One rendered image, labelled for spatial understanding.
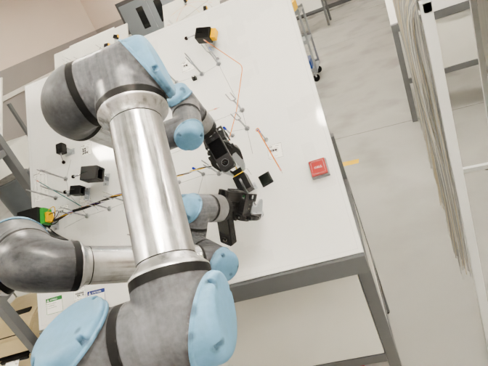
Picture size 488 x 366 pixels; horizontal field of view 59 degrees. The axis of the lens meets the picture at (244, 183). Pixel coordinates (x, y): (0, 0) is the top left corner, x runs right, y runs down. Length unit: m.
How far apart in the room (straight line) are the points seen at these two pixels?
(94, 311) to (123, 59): 0.38
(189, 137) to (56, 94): 0.42
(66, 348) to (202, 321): 0.17
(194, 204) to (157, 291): 0.53
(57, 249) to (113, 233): 0.79
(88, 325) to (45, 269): 0.28
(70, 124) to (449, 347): 1.84
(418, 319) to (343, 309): 0.84
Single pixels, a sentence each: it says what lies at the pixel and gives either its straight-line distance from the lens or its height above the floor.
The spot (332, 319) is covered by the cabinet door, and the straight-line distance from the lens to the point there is 1.56.
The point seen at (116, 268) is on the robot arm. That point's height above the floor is 1.30.
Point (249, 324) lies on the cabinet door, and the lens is 1.58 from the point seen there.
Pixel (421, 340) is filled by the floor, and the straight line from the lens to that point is 2.23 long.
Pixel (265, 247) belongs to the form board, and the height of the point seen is 0.93.
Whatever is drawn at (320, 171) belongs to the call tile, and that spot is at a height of 1.09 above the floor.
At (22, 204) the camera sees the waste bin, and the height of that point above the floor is 0.32.
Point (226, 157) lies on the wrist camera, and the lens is 1.25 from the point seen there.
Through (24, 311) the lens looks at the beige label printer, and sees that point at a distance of 2.05.
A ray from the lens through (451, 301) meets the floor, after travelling 2.38.
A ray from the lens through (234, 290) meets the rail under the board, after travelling 1.42.
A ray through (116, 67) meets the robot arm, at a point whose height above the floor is 1.64.
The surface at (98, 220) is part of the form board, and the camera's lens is 1.69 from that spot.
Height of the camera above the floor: 1.69
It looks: 24 degrees down
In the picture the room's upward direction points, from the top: 24 degrees counter-clockwise
